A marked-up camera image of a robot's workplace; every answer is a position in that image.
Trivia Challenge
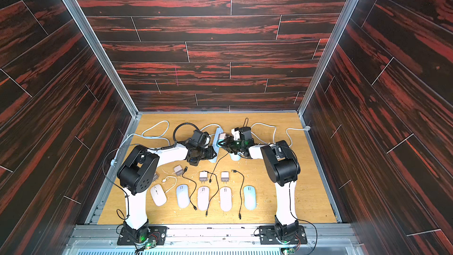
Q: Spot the black mouse cable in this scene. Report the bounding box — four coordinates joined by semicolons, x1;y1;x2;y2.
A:
208;148;231;174
205;170;221;217
231;169;245;220
181;166;199;211

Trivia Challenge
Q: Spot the white power strip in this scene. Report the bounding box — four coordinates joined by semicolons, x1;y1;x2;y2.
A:
210;127;224;164

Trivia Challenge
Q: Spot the white charging cable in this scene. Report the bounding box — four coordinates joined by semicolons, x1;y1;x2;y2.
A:
162;175;178;194

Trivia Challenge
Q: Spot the grey blue mouse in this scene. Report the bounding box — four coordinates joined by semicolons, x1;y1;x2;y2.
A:
244;185;257;210

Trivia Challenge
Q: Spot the white wireless mouse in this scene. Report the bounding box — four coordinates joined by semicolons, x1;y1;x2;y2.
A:
149;184;167;207

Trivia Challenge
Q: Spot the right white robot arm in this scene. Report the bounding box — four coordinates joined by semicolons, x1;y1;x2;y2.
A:
218;127;301;228

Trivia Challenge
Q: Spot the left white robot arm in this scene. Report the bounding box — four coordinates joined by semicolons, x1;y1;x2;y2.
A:
117;143;217;230

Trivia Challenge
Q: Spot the light blue mouse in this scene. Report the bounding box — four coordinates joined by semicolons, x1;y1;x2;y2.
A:
230;153;241;161

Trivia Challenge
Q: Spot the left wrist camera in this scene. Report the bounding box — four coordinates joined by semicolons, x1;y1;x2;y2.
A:
189;129;211;147

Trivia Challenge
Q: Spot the white cable right side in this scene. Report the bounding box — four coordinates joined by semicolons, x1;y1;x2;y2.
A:
201;122;311;149

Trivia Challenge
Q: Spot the white cable left side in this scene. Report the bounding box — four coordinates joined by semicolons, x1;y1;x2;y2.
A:
111;120;178;166

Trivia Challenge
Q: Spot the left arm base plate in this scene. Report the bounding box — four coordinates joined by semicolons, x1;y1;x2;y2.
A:
117;223;168;248

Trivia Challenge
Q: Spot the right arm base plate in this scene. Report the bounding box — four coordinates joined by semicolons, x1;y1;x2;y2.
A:
254;225;307;245

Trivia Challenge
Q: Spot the aluminium frame right post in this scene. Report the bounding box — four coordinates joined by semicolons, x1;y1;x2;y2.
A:
298;0;359;223

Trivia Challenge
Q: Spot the aluminium frame post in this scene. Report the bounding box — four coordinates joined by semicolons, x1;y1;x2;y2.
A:
298;0;359;223
45;0;142;178

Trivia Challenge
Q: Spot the aluminium frame left post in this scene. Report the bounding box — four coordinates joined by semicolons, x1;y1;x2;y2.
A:
45;0;142;178

